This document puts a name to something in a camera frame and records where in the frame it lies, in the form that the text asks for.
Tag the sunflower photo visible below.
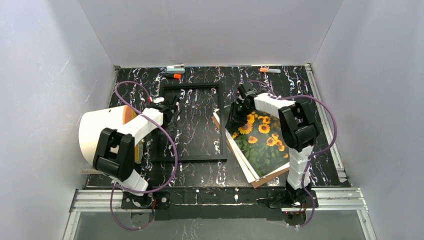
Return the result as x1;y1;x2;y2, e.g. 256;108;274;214
223;105;290;179

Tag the brown backing board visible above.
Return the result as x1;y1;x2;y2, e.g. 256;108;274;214
211;115;292;190

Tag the black orange marker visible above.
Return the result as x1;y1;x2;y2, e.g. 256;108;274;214
162;73;182;79

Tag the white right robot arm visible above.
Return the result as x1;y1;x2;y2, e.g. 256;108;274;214
225;84;320;191

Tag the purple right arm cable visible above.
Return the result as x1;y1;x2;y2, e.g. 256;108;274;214
246;79;338;229

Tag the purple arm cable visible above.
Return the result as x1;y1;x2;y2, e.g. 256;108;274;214
109;80;180;232
246;79;338;229

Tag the white cylinder orange lid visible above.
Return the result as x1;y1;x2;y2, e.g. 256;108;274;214
78;105;136;165

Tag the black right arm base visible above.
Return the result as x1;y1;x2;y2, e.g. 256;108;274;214
264;189;319;210

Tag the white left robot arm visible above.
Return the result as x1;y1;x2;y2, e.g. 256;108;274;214
92;96;180;196

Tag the aluminium rail frame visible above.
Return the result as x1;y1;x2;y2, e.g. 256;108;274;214
63;187;377;240

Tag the black picture frame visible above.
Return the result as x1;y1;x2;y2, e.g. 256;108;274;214
149;82;228;163

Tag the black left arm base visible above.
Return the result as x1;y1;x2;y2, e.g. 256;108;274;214
121;191;170;210

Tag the wooden ruler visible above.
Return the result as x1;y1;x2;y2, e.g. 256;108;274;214
81;169;103;175

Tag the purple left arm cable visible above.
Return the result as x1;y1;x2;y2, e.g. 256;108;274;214
109;80;180;232

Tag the orange white marker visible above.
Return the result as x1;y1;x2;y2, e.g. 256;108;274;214
259;67;281;74

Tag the white mat board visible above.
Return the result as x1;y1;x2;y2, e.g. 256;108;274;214
212;109;291;184

